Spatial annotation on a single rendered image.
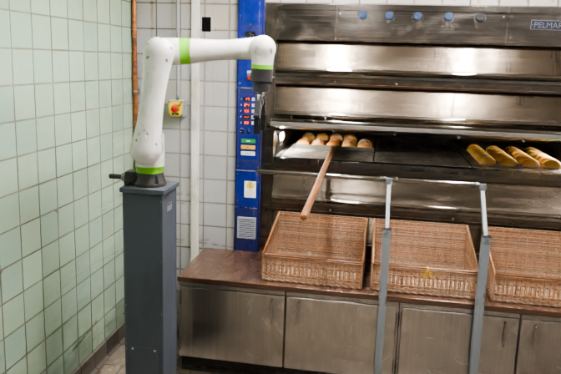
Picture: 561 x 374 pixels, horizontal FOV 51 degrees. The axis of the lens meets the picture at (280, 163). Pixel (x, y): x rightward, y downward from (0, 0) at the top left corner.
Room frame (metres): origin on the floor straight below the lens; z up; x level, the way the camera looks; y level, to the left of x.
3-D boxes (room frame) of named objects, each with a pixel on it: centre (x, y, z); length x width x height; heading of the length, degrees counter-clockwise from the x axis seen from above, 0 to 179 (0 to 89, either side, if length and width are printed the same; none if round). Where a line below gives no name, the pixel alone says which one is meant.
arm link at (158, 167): (2.57, 0.59, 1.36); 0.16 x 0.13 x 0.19; 7
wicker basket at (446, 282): (3.13, -0.81, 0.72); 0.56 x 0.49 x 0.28; 81
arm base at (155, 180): (2.60, 0.64, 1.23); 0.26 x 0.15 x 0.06; 81
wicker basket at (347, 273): (3.23, -0.23, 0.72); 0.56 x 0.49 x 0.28; 79
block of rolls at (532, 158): (3.74, -1.49, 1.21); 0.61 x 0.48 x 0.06; 171
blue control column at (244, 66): (4.49, 0.04, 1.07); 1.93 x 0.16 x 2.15; 171
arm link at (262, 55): (2.53, 0.09, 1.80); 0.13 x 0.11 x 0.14; 7
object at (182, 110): (3.60, 0.65, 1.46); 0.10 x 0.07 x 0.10; 81
